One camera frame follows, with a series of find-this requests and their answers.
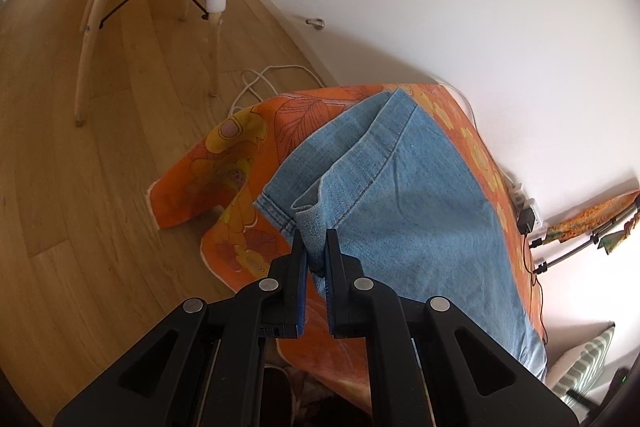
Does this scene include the orange floral bedspread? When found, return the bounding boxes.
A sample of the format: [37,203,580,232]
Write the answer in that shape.
[148,84,542,409]

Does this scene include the black power adapter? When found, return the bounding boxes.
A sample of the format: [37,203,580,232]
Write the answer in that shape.
[516,207,536,236]

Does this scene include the silver camera tripod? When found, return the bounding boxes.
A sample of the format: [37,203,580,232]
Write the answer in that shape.
[533,197,639,275]

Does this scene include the green striped white pillow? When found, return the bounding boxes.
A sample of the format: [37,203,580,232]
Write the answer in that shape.
[546,323,615,411]

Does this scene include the white power cord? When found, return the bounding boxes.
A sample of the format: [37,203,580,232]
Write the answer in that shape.
[228,64,327,118]

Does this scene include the orange patterned scarf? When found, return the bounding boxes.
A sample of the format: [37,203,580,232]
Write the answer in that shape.
[542,191,639,245]

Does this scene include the green patterned scarf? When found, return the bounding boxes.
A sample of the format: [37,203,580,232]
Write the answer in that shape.
[598,211,640,255]

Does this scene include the white power strip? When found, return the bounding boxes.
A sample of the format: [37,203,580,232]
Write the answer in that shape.
[509,183,544,233]

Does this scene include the light blue denim pants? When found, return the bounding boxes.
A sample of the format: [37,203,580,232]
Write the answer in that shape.
[255,90,547,377]

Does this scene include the metal door stopper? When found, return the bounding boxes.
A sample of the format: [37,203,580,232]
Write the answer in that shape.
[305,18,326,30]

